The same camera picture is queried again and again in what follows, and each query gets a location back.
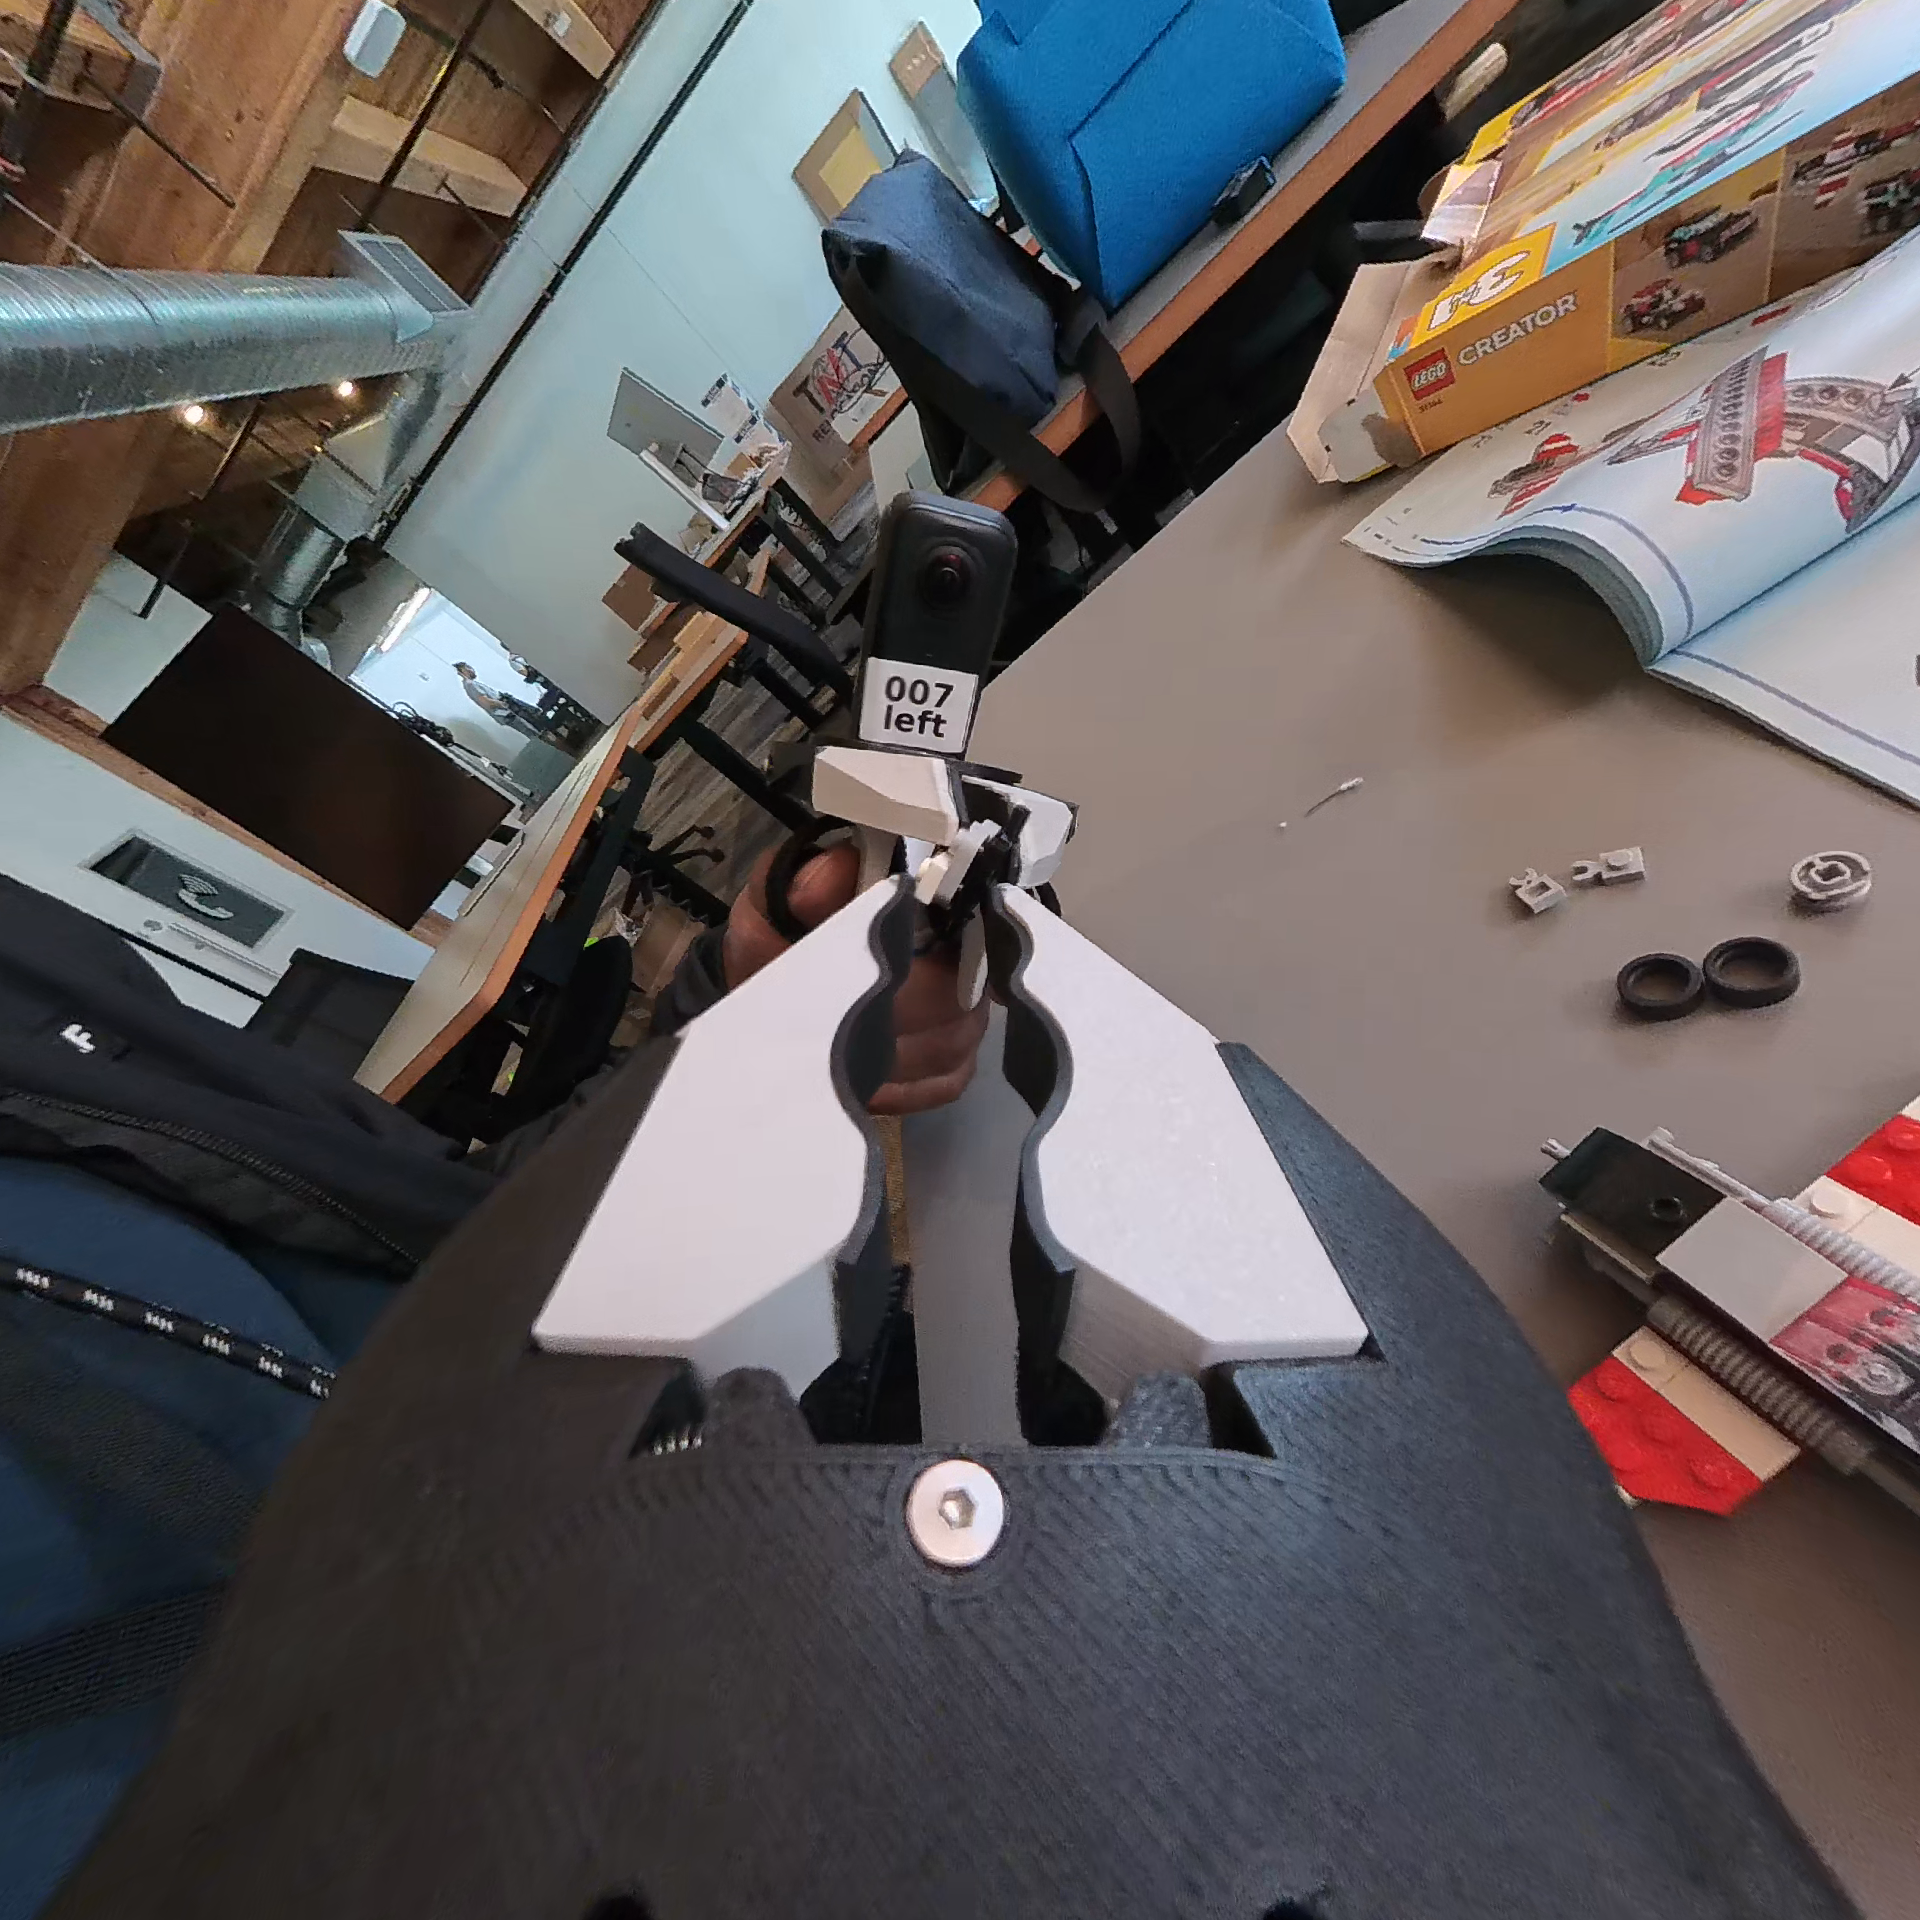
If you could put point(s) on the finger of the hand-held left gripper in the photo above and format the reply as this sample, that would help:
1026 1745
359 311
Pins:
878 797
1049 837

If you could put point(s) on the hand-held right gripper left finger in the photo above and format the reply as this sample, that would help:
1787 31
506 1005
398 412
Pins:
721 1201

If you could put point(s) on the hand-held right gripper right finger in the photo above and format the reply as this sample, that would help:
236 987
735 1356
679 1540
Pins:
1200 1201

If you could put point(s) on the small toy brick assembly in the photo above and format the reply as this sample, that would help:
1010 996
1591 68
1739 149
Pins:
944 878

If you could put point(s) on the long wood-edged desk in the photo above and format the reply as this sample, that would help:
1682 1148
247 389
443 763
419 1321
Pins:
495 962

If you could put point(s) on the person's left hand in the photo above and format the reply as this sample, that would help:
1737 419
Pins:
930 1050

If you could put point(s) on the black office chair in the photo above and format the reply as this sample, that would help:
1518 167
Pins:
704 579

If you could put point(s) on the printed cardboard box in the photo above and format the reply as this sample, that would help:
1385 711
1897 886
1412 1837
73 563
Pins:
833 387

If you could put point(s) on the navy backpack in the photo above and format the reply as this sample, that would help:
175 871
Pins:
944 301

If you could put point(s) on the white computer monitor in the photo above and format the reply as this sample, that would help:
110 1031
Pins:
660 428

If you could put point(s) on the small grey toy brick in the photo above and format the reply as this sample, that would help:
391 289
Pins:
1608 867
1539 892

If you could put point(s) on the black toy tyre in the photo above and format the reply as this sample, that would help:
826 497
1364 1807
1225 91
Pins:
1659 988
1752 972

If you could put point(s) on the small black device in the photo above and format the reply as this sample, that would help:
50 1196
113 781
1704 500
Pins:
1244 195

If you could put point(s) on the blue fabric bag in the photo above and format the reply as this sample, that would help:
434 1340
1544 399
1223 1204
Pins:
1142 121

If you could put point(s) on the red and white toy plane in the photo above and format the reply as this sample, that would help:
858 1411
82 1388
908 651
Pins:
1739 1261

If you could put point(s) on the person's black jacket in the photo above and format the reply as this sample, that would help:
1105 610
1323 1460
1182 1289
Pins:
182 1079

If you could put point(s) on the black flat screen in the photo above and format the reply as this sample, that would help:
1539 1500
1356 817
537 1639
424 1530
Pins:
299 751

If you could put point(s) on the person's blue garment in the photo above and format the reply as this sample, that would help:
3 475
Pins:
90 1500

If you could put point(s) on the grey toy wheel hub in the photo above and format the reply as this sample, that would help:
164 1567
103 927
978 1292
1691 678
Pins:
1831 878

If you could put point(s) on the toy instruction booklet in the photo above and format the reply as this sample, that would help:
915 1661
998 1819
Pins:
1723 511

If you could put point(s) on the yellow toy set box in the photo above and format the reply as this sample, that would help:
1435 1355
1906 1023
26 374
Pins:
1650 195

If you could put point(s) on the grey wall sign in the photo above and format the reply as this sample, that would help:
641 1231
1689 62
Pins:
188 892

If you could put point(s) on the silver ventilation duct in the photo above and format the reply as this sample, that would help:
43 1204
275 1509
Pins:
182 339

